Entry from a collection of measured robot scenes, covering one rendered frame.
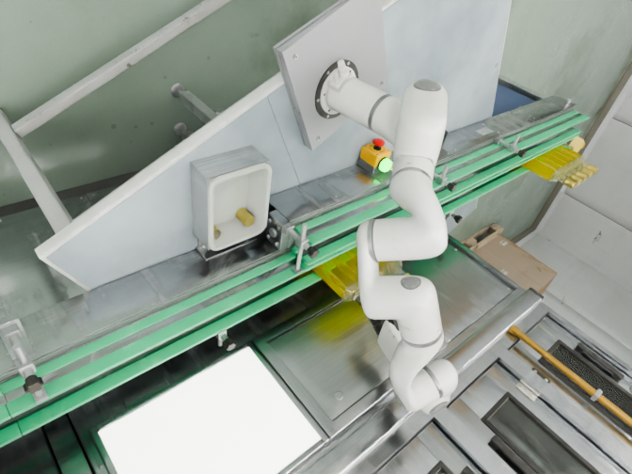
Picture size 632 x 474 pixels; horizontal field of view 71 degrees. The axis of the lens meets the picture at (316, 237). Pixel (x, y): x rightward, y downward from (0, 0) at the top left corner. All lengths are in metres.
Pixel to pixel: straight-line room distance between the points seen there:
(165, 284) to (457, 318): 0.92
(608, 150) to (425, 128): 6.29
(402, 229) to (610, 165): 6.40
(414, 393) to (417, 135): 0.54
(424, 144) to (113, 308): 0.78
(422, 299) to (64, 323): 0.77
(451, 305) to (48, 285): 1.26
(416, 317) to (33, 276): 1.14
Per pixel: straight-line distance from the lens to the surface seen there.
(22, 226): 1.75
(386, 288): 0.85
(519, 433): 1.42
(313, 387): 1.22
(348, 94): 1.15
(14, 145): 1.49
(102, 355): 1.09
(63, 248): 1.09
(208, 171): 1.05
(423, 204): 0.84
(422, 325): 0.88
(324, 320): 1.35
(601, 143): 7.14
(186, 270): 1.20
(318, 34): 1.12
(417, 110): 0.93
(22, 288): 1.54
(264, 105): 1.13
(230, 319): 1.21
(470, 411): 1.38
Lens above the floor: 1.56
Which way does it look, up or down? 31 degrees down
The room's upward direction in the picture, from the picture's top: 132 degrees clockwise
